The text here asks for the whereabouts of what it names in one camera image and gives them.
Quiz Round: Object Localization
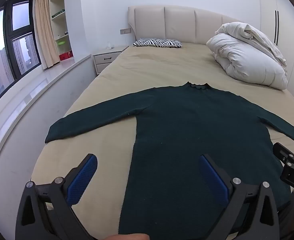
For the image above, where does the white window sill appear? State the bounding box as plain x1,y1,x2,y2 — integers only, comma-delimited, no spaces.
0,53,92,173

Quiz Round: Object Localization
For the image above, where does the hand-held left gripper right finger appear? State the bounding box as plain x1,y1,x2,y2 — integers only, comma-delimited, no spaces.
199,154,280,240

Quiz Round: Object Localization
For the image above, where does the red box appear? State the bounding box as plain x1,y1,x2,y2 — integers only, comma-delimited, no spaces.
59,50,74,61

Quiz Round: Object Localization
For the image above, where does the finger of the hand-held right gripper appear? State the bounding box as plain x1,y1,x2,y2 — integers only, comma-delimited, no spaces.
273,142,294,167

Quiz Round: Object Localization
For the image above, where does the white nightstand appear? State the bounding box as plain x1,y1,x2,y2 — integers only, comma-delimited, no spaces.
92,46,129,76

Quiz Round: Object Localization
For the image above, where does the white wardrobe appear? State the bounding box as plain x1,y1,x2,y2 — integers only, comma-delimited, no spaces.
258,0,294,88

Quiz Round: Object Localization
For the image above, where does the bed with beige sheet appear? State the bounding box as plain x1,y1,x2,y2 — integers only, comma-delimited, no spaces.
31,42,294,240

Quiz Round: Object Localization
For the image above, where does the person's left hand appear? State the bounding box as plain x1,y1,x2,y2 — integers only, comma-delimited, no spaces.
104,233,151,240

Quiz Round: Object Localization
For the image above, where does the dark green sweater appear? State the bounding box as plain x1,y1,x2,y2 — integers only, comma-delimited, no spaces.
45,81,294,236

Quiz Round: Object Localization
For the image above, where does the zebra striped pillow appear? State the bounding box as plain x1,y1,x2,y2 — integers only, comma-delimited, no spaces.
133,38,183,49

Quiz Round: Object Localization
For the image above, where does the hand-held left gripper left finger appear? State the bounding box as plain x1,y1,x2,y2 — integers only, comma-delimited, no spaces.
15,153,98,240

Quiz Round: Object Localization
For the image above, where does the beige curtain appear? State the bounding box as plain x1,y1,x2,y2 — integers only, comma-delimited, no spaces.
32,0,60,70

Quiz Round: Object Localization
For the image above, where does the beige padded headboard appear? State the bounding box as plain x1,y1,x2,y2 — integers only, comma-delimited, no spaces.
128,5,250,47

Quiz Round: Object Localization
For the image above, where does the green container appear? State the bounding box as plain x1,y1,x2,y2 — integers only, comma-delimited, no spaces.
57,40,68,55

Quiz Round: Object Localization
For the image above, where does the cream wall shelf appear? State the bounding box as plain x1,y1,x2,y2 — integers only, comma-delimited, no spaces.
48,0,75,62

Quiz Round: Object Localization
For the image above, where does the white folded duvet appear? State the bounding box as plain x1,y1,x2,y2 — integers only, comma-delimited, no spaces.
206,22,288,91

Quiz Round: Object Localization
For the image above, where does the black framed window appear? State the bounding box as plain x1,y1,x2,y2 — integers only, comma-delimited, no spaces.
0,0,42,114

